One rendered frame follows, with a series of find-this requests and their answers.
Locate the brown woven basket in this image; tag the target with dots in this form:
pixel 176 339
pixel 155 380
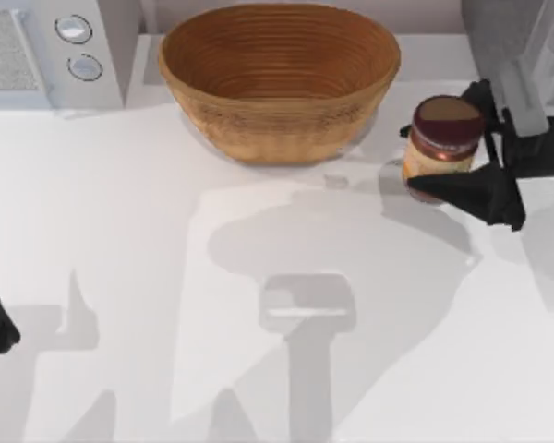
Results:
pixel 277 124

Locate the pale microwave oven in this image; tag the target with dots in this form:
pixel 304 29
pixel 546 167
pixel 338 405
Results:
pixel 113 55

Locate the large round microwave knob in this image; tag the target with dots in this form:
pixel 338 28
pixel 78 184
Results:
pixel 73 29

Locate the jar with dark red lid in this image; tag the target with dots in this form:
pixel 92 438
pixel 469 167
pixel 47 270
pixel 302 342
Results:
pixel 443 138

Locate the pale microwave door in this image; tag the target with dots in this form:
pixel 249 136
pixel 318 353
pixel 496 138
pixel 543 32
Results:
pixel 9 51

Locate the small round microwave knob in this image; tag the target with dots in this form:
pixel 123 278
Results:
pixel 85 67

